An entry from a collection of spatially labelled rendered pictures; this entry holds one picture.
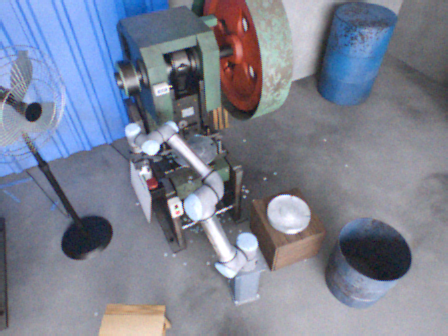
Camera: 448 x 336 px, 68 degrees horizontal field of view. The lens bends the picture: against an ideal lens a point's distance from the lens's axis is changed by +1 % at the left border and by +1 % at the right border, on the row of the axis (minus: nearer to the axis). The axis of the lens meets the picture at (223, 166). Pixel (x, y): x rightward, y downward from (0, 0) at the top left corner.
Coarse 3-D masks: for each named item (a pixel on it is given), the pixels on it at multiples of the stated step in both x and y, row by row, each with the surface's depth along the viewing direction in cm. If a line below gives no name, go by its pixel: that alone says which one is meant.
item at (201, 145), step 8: (192, 136) 222; (200, 136) 222; (192, 144) 216; (200, 144) 217; (208, 144) 217; (200, 152) 211; (208, 152) 212; (216, 152) 211; (176, 160) 207; (208, 160) 207
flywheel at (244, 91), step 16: (208, 0) 193; (224, 0) 183; (240, 0) 161; (224, 16) 190; (240, 16) 174; (224, 32) 200; (240, 32) 179; (240, 48) 184; (256, 48) 163; (224, 64) 213; (240, 64) 193; (256, 64) 176; (224, 80) 217; (240, 80) 200; (256, 80) 182; (240, 96) 206; (256, 96) 181
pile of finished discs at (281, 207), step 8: (272, 200) 234; (280, 200) 234; (288, 200) 234; (296, 200) 234; (272, 208) 230; (280, 208) 229; (288, 208) 228; (296, 208) 229; (304, 208) 229; (272, 216) 225; (280, 216) 225; (288, 216) 224; (296, 216) 224; (304, 216) 225; (272, 224) 223; (280, 224) 221; (288, 224) 221; (296, 224) 220; (304, 224) 220; (288, 232) 219; (296, 232) 220
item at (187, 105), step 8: (192, 88) 192; (176, 96) 187; (184, 96) 187; (192, 96) 188; (176, 104) 187; (184, 104) 190; (192, 104) 192; (184, 112) 193; (192, 112) 196; (184, 120) 197; (192, 120) 201; (184, 128) 198; (192, 128) 201; (200, 128) 208; (184, 136) 203
